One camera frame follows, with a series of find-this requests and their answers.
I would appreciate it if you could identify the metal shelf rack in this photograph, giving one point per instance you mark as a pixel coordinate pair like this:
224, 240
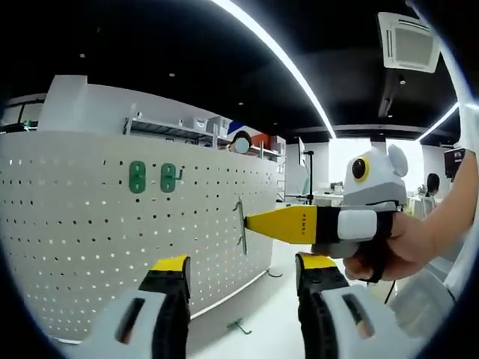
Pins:
168, 129

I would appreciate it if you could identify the white ceiling air vent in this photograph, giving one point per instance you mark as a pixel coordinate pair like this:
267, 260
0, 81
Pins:
409, 43

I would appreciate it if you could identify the ceiling light strip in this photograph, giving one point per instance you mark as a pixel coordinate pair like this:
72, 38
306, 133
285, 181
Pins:
284, 60
441, 119

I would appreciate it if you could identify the black ceiling mount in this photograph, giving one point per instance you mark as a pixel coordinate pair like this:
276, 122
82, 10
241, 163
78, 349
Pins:
387, 101

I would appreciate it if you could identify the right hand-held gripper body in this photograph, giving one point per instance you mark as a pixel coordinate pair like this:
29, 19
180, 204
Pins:
381, 179

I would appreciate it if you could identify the black tripod stand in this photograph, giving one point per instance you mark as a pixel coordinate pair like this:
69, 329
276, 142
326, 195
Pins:
311, 175

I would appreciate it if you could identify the white perforated mounting plate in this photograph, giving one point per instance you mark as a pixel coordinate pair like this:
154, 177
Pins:
93, 232

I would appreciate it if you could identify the white mesh office chair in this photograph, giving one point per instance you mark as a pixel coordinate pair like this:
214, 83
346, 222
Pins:
423, 299

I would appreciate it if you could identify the blue white red sign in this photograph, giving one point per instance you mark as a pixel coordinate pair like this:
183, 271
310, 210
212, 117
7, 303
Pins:
260, 141

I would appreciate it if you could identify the person's right hand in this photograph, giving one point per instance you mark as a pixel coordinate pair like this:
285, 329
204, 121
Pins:
411, 247

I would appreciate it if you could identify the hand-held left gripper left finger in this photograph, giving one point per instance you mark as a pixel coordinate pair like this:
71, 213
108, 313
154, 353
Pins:
127, 329

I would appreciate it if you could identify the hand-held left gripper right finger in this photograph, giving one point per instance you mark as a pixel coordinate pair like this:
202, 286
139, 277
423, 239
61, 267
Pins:
337, 325

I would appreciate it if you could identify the dark wall screen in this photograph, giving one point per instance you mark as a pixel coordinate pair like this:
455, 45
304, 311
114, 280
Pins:
454, 161

